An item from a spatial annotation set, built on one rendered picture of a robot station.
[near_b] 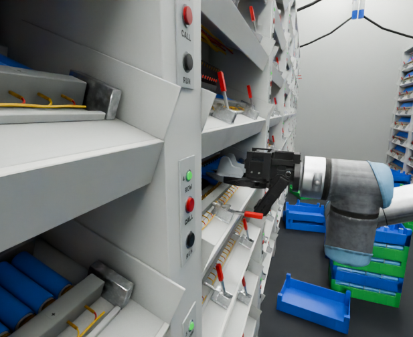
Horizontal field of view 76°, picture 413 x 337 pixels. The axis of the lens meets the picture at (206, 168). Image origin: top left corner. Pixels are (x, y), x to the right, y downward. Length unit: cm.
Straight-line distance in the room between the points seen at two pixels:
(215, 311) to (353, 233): 32
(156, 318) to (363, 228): 43
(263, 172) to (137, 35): 41
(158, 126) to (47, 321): 19
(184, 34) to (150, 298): 27
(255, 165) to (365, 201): 22
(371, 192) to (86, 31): 53
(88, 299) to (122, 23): 26
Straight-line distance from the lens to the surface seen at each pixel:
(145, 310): 33
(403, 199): 76
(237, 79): 95
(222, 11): 47
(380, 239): 152
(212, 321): 61
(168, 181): 26
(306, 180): 58
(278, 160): 60
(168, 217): 27
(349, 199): 60
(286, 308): 145
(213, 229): 50
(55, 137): 19
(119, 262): 32
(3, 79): 22
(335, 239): 63
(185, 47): 29
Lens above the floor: 92
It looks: 12 degrees down
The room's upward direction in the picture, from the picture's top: straight up
